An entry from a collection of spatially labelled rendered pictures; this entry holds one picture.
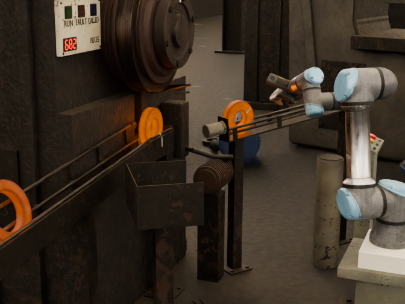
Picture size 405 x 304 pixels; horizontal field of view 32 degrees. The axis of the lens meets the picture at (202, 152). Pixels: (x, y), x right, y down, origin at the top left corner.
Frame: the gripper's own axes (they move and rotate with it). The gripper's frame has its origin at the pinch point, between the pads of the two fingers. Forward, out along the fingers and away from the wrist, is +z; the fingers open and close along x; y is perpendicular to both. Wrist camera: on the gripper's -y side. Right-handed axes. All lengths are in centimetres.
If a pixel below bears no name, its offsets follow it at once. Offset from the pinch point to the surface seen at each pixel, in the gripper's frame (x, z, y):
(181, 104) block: -31.6, -4.3, -33.4
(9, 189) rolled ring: -115, -61, -71
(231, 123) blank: -21.9, 1.0, -9.2
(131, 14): -37, -47, -72
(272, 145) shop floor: 94, 207, 80
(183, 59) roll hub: -28, -29, -46
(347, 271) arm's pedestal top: -68, -49, 43
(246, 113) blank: -13.6, 0.8, -6.0
